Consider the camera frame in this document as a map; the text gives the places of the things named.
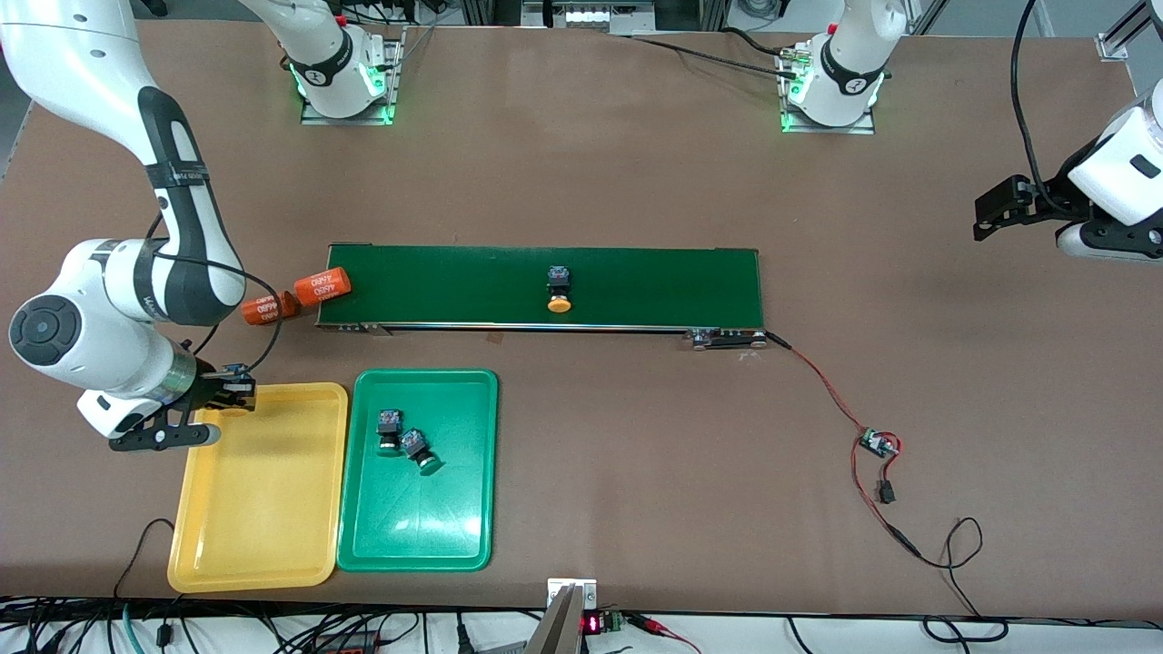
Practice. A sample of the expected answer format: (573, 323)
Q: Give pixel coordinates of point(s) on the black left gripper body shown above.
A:
(1047, 195)

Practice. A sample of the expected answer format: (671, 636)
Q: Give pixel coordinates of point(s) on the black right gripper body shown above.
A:
(210, 385)

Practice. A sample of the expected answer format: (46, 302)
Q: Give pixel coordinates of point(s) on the orange cylinder marked 4680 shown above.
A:
(323, 284)
(268, 309)

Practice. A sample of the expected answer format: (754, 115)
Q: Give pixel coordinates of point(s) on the green push button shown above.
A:
(414, 441)
(389, 421)

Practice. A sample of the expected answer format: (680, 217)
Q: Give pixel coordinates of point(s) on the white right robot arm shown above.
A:
(118, 354)

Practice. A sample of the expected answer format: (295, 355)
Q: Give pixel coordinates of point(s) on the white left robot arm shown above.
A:
(1113, 177)

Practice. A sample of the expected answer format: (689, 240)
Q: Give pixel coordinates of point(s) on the yellow plastic tray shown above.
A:
(259, 509)

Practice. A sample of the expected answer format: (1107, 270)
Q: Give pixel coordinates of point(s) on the green plastic tray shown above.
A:
(418, 518)

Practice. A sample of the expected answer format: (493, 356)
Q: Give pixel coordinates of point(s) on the small green circuit board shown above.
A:
(878, 442)

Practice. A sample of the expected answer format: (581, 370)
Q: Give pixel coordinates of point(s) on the green conveyor belt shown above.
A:
(681, 286)

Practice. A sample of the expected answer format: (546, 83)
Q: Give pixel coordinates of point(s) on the red digit display module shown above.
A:
(592, 624)

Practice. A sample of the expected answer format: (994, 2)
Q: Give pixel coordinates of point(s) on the white device with lights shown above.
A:
(591, 14)

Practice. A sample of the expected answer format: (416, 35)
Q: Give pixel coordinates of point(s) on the red clip lead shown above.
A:
(650, 623)

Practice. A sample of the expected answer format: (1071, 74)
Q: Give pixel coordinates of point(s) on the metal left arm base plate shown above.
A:
(827, 130)

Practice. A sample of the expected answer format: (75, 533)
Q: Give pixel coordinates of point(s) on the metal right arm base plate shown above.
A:
(393, 82)

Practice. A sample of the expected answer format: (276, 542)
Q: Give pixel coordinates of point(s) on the grey metal bracket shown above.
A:
(565, 627)

